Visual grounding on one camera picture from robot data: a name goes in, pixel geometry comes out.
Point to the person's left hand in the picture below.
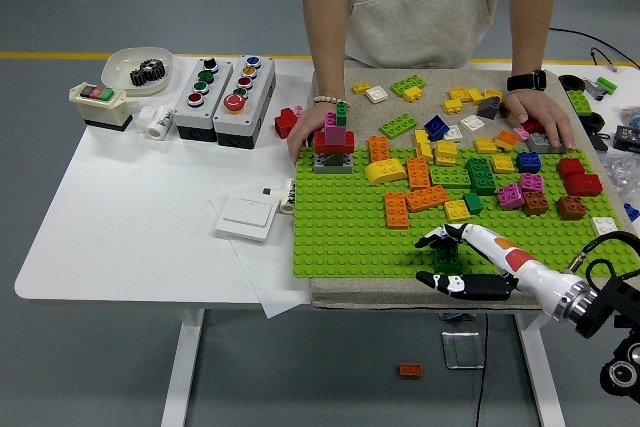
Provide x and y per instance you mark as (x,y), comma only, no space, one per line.
(540,107)

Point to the person's right hand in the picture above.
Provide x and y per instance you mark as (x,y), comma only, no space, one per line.
(307,124)

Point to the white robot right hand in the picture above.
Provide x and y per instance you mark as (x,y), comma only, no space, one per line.
(520,262)

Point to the magenta square brick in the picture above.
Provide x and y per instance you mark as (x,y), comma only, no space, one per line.
(510,196)

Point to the dark green long brick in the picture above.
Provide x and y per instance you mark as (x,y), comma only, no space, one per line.
(480,176)
(446,262)

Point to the green baseplate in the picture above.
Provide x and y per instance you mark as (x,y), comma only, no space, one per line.
(325,257)

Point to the person's right forearm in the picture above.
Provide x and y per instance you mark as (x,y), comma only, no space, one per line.
(327,47)

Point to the person's left forearm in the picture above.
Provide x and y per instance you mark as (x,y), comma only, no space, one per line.
(532,22)

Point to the small pink brick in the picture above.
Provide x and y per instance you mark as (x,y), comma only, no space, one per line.
(521,133)
(298,109)

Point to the red tower brick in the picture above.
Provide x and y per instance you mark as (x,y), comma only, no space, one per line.
(320,142)

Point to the red curved brick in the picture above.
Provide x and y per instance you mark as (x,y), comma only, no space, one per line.
(531,127)

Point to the red cross-shaped brick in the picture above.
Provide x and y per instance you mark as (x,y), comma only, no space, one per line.
(285,123)

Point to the pink tower brick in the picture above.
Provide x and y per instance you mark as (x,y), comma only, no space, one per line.
(334,134)

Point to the small green tower brick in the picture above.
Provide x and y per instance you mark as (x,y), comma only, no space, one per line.
(341,114)

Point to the grey long brick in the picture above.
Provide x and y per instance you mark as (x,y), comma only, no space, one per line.
(542,144)

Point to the grey tower base brick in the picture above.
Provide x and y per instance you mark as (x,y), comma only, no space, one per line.
(322,167)

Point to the orange square brick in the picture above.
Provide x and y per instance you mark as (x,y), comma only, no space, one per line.
(507,138)

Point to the dark grey slope brick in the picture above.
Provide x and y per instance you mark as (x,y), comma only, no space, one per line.
(489,108)

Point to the blue square brick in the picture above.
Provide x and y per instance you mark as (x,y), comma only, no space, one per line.
(528,162)

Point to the brown square brick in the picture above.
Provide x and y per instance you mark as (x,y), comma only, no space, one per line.
(571,208)
(535,203)

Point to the red building brick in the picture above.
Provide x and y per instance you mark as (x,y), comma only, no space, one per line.
(582,186)
(570,168)

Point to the white tile brick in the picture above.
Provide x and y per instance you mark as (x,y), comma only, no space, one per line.
(604,226)
(472,123)
(453,133)
(377,94)

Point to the small lime green brick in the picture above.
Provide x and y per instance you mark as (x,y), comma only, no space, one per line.
(606,83)

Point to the orange long brick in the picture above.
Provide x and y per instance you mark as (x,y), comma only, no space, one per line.
(410,371)
(426,198)
(395,210)
(418,174)
(378,148)

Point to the small dark green brick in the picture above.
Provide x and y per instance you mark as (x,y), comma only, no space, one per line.
(472,203)

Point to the pink square brick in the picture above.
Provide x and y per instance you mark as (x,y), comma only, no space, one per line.
(531,182)

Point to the yellow curved brick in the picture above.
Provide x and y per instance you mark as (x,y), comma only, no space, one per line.
(382,172)

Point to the lime green long brick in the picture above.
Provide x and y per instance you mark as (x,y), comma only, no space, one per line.
(447,178)
(398,126)
(405,84)

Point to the dark blue brick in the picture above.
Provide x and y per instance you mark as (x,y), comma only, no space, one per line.
(437,127)

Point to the blue building brick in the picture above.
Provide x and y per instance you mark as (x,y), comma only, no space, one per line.
(632,212)

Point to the black wristwatch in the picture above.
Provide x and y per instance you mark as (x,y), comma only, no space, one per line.
(525,81)

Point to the clear grey part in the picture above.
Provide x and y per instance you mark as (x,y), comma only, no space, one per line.
(594,89)

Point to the grey emergency stop button box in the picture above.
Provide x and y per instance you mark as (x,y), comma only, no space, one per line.
(260,92)

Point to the black plastic part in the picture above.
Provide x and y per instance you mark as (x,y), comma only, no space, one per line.
(599,143)

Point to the white printed cylinder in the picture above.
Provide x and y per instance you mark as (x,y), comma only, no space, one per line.
(287,199)

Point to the black electronic device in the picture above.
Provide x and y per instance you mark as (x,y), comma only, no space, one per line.
(626,137)

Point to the clear plastic bag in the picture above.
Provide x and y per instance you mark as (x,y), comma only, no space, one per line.
(631,116)
(622,172)

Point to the metal floor socket plate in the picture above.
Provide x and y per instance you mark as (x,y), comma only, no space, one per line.
(462,349)

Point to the grey-brown mat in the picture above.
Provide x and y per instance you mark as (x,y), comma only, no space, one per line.
(435,97)

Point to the grey four-button box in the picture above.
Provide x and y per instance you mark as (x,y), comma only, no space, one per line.
(190,119)

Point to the white table leg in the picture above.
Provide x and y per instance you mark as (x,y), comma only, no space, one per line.
(542,382)
(180,372)

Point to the white pipe fitting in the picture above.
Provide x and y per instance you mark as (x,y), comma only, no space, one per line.
(159,124)

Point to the person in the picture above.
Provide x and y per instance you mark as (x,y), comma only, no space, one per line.
(425,7)

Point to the white paper sheet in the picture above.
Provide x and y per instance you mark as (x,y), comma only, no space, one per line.
(270,287)

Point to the black metal gear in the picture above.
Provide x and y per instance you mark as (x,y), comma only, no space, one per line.
(147,73)

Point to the white plastic tray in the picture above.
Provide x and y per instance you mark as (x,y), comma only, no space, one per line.
(117,67)

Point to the white wall switch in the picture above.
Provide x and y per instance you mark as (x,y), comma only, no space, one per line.
(245,217)

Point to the cream red-green switch box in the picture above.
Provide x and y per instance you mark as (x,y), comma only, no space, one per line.
(100,107)

